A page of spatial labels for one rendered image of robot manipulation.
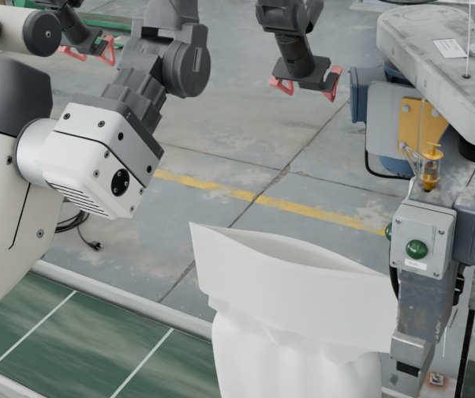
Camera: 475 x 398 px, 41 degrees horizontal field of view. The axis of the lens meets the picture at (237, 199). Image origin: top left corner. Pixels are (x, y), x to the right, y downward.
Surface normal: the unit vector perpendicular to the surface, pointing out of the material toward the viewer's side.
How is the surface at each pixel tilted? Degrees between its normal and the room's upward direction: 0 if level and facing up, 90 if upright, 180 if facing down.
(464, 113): 90
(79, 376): 0
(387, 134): 90
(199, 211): 0
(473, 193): 0
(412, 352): 90
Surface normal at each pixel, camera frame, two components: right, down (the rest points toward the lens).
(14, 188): 0.86, 0.22
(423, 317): -0.51, 0.51
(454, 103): -0.99, 0.15
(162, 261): -0.08, -0.83
